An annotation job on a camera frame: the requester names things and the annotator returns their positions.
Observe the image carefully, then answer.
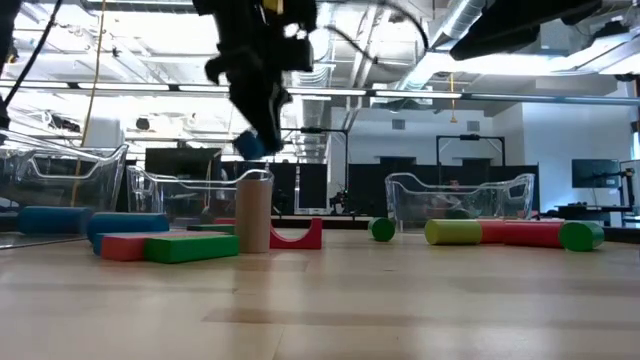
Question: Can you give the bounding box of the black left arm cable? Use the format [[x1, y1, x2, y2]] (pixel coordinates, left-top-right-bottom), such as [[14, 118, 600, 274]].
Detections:
[[0, 0, 64, 131]]

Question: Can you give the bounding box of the blue wooden plank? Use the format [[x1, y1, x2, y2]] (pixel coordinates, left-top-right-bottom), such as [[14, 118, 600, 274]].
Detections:
[[92, 231, 166, 257]]

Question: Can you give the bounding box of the round silver air duct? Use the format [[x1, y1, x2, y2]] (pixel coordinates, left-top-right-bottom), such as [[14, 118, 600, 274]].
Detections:
[[287, 19, 335, 91]]

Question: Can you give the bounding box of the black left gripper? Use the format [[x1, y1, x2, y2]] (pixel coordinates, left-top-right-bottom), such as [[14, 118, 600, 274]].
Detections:
[[192, 0, 319, 155]]

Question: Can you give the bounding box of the yellow hanging cord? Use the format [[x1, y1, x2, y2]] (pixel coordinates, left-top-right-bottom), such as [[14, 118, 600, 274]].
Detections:
[[448, 72, 458, 124]]

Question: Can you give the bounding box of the long ceiling light bar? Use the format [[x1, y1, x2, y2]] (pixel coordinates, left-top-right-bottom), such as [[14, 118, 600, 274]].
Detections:
[[0, 79, 640, 107]]

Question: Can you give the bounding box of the small background robot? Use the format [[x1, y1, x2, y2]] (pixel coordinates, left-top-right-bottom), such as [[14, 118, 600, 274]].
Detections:
[[328, 188, 352, 215]]

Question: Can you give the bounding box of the black partition wall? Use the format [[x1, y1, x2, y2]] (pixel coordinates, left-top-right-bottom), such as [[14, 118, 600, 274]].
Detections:
[[347, 155, 540, 221], [219, 160, 329, 216]]

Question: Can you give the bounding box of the black gantry frame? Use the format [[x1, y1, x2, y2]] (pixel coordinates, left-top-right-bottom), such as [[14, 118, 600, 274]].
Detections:
[[435, 133, 506, 167], [272, 127, 350, 214]]

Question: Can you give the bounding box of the thick green wooden block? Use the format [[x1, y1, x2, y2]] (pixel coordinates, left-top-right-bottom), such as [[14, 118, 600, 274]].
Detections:
[[144, 234, 241, 265]]

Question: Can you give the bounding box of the slanted silver air duct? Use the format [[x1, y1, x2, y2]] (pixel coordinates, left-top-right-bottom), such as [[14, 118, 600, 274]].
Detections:
[[399, 0, 496, 92]]

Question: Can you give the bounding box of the natural wooden cylinder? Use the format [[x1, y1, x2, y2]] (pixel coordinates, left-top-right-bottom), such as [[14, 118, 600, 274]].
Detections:
[[235, 178, 274, 255]]

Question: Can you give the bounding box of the blue wooden arch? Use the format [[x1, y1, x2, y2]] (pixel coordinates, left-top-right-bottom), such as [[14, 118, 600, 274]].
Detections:
[[233, 130, 267, 160]]

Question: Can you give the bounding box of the clear plastic bin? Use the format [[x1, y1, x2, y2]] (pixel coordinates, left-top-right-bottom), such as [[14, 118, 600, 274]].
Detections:
[[384, 172, 535, 232], [0, 127, 129, 247], [125, 165, 275, 217]]

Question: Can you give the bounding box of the black monitor stand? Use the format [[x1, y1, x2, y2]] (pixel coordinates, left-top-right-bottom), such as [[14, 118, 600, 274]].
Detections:
[[619, 167, 637, 207]]

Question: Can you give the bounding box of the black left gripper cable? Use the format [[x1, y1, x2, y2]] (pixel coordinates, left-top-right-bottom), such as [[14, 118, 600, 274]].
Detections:
[[319, 0, 431, 69]]

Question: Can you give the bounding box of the green wooden cylinder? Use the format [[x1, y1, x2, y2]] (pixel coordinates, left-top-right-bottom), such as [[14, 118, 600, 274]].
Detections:
[[558, 220, 606, 253], [368, 216, 397, 243]]

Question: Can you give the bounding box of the blue wooden cylinder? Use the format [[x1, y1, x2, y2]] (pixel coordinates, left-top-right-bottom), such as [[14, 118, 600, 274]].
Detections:
[[86, 212, 171, 245], [17, 205, 95, 236]]

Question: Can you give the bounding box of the background desk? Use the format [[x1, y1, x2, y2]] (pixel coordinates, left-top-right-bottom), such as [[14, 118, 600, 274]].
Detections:
[[554, 202, 634, 226]]

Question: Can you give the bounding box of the red wooden cylinder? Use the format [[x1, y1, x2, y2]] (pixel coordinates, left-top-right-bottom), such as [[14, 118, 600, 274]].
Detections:
[[479, 219, 506, 245], [502, 221, 566, 249]]

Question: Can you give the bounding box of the yellow-green wooden cylinder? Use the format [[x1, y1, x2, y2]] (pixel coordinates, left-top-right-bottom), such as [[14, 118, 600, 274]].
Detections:
[[424, 218, 484, 247]]

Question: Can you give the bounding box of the dark wall screen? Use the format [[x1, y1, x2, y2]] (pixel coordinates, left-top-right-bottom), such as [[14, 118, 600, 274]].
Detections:
[[571, 158, 621, 190]]

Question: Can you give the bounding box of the red bow-tie block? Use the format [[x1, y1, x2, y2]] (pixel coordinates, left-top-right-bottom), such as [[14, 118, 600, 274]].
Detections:
[[269, 217, 324, 251]]

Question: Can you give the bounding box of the black display panel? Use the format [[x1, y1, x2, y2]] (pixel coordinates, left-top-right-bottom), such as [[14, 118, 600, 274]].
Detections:
[[144, 147, 223, 179]]

